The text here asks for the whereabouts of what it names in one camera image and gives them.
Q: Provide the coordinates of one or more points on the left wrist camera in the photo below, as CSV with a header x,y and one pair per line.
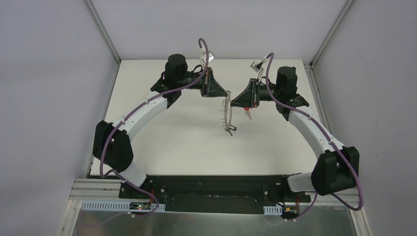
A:
x,y
207,56

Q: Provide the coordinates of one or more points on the left controller board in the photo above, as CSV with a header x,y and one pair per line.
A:
x,y
140,206

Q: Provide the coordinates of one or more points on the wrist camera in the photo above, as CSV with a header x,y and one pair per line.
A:
x,y
207,56
257,67

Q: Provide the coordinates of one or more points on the controller board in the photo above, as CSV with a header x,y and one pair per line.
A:
x,y
290,212
140,206

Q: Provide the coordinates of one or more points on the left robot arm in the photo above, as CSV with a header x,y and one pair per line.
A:
x,y
112,140

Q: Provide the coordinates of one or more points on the key with red tag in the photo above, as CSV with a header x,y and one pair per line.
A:
x,y
247,112

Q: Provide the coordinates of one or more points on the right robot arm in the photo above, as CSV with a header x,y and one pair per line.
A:
x,y
337,165

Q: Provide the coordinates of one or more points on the right controller board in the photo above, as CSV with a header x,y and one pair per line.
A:
x,y
290,212

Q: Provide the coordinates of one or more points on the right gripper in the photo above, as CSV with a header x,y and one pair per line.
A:
x,y
255,93

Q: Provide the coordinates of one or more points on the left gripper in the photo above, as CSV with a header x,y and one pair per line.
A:
x,y
206,82

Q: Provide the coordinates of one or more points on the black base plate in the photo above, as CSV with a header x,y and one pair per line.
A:
x,y
216,194

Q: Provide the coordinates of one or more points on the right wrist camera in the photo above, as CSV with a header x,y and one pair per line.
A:
x,y
257,67

